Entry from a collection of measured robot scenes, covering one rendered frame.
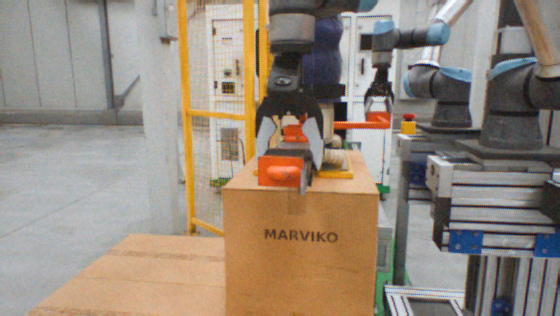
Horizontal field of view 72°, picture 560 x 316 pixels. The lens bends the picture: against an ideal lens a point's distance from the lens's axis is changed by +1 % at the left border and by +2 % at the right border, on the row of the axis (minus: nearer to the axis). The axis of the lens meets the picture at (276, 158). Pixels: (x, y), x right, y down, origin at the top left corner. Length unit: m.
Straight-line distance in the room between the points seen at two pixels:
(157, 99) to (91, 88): 9.78
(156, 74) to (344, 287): 1.85
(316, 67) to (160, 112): 1.56
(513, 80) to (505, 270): 0.69
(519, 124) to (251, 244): 0.76
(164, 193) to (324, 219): 1.76
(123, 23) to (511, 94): 11.16
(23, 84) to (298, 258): 12.74
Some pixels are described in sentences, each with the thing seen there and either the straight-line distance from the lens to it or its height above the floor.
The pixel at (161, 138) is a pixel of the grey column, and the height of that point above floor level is 0.86.
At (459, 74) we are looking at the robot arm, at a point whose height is 1.24.
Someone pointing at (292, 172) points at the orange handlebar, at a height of 1.07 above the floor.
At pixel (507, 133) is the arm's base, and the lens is 1.18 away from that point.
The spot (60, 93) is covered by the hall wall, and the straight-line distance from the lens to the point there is 12.82.
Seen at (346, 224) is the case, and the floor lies 0.86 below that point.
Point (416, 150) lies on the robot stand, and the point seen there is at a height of 0.95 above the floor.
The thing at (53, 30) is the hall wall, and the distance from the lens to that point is 12.89.
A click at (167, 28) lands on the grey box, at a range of 2.49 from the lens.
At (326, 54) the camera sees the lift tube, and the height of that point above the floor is 1.29.
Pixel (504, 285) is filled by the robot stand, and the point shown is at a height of 0.52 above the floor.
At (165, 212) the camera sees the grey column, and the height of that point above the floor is 0.37.
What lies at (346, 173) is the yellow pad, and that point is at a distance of 1.10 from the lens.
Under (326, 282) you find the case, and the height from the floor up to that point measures 0.70.
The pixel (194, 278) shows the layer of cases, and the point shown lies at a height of 0.54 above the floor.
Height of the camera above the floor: 1.21
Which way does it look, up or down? 11 degrees down
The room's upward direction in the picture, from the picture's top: straight up
